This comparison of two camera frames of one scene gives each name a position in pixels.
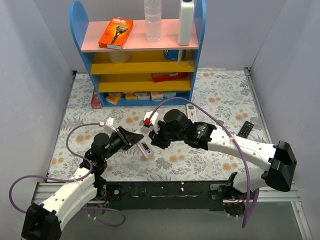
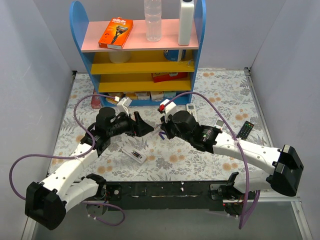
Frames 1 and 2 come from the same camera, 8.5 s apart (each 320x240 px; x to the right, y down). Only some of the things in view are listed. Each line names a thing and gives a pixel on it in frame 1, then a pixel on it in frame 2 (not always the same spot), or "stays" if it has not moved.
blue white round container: [171, 55] stays
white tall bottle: [186, 13] stays
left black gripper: [123, 136] to [135, 124]
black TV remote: [246, 129] stays
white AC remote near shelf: [191, 112] stays
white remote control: [146, 147] to [134, 155]
